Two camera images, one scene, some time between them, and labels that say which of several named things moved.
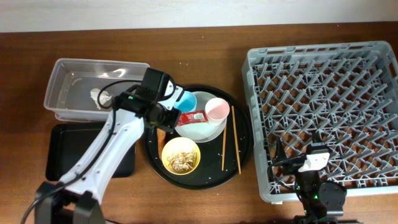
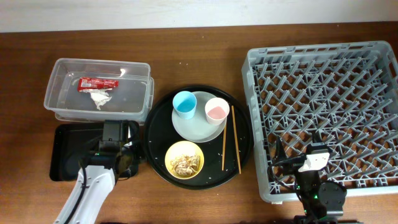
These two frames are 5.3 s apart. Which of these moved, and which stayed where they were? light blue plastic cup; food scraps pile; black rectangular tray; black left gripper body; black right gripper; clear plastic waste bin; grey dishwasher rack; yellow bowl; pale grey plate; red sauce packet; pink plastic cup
Moved: food scraps pile; red sauce packet; yellow bowl; black left gripper body
Stayed: grey dishwasher rack; black rectangular tray; black right gripper; clear plastic waste bin; pale grey plate; light blue plastic cup; pink plastic cup
